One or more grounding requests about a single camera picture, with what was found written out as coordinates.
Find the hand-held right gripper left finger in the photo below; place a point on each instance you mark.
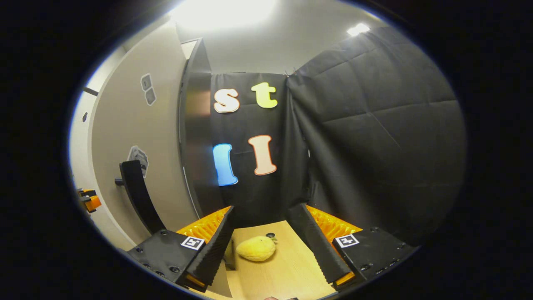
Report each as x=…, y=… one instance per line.
x=214, y=246

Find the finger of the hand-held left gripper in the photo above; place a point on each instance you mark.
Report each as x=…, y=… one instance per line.
x=86, y=192
x=92, y=203

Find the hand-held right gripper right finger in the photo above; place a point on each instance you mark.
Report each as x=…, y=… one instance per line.
x=316, y=241

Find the white shoe cabinet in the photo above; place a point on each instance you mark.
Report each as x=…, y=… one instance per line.
x=198, y=125

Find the yellow plush toy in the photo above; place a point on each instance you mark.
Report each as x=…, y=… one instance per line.
x=255, y=249

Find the black quilted curtain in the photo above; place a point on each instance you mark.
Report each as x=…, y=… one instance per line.
x=374, y=146

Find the black backdrop cloth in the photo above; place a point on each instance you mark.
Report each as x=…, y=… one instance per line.
x=241, y=125

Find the small ceiling light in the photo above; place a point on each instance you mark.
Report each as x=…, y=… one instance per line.
x=358, y=29

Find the large ceiling light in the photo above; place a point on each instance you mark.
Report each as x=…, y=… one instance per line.
x=222, y=12

